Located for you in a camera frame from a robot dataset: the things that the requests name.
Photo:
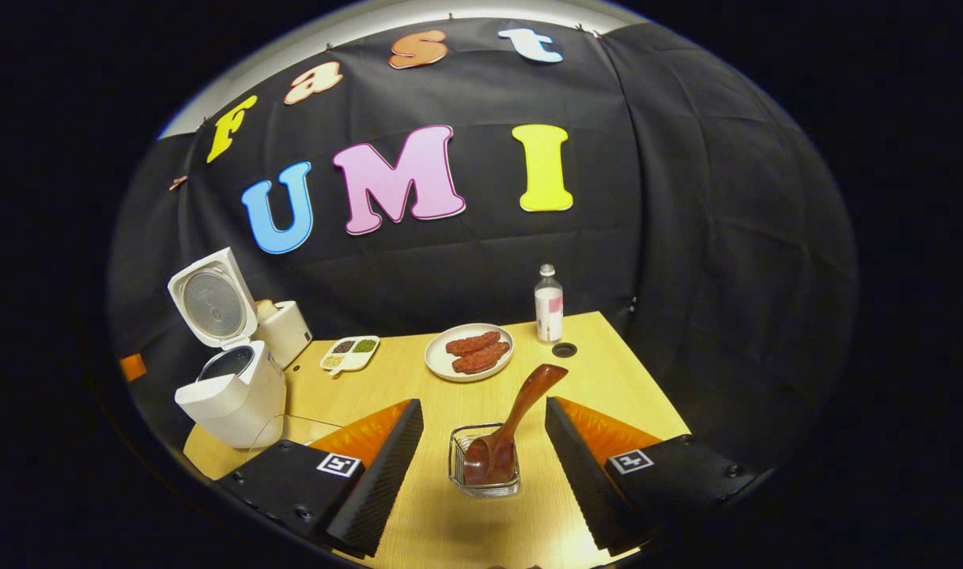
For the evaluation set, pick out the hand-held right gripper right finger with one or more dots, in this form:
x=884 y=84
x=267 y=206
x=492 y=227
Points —
x=580 y=474

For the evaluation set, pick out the black backdrop cloth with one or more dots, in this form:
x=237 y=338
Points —
x=687 y=237

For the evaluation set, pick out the white toaster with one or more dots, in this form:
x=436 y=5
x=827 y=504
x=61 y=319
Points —
x=290 y=332

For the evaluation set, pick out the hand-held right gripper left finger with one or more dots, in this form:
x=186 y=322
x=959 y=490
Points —
x=387 y=474

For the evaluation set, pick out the white divided grain dish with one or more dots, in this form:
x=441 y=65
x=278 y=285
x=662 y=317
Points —
x=363 y=359

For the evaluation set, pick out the brown wooden spoon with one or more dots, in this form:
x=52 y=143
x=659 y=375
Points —
x=529 y=395

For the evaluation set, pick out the white rice cooker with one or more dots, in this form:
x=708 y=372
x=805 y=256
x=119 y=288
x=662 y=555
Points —
x=244 y=403

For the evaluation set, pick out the clear bottle pink label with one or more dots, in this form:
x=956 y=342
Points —
x=549 y=312

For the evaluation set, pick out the toast bread slice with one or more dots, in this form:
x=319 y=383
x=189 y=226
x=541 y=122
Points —
x=266 y=310

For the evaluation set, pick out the red meat piece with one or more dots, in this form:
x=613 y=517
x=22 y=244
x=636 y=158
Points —
x=472 y=344
x=481 y=361

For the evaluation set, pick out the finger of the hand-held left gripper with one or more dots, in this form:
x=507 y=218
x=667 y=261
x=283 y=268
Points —
x=134 y=367

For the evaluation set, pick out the white round plate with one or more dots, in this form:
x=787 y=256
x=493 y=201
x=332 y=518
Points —
x=438 y=359

